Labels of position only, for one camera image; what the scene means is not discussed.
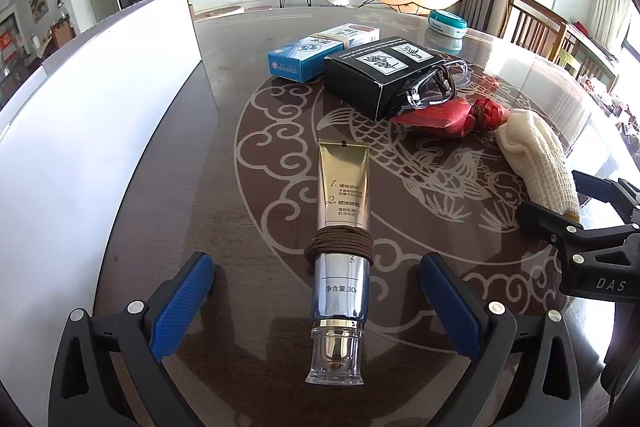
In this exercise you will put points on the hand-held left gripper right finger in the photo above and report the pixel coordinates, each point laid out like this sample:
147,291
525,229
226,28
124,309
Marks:
450,307

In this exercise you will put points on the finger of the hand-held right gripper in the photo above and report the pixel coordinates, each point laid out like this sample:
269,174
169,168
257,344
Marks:
605,191
550,222

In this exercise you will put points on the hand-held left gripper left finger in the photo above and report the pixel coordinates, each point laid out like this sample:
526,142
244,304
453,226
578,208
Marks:
180,307

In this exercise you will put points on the cream knit glove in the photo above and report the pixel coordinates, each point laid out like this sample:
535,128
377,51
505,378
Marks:
540,162

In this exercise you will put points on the gold silver cosmetic tube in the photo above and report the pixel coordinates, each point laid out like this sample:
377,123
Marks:
340,292

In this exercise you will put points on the red foil packet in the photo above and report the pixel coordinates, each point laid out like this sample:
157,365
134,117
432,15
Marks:
440,119

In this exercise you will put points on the white cardboard box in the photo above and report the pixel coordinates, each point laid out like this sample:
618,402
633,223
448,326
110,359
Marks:
100,157

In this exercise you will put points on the black printed box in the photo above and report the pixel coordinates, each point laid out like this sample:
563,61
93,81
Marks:
370,82

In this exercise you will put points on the blue white medicine box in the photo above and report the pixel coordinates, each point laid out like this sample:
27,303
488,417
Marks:
300,57

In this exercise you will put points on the teal round container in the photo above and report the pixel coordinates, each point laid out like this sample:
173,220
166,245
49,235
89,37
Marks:
447,23

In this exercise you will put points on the clear safety glasses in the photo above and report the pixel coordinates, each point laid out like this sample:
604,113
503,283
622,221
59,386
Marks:
440,87

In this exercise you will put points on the slatted wooden dining chair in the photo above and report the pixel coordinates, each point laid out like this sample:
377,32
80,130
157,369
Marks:
530,27

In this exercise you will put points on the white curtain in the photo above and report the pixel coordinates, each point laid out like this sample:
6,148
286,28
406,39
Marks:
612,7

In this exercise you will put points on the round tan floor cushion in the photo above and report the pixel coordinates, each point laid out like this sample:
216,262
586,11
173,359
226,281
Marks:
217,12

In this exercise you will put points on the cane-back dining chair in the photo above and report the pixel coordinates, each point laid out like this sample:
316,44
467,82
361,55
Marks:
62,32

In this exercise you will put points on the framed painting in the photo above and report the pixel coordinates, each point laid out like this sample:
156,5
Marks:
36,1

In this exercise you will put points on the red wall calendar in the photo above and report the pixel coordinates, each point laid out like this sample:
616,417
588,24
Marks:
6,47

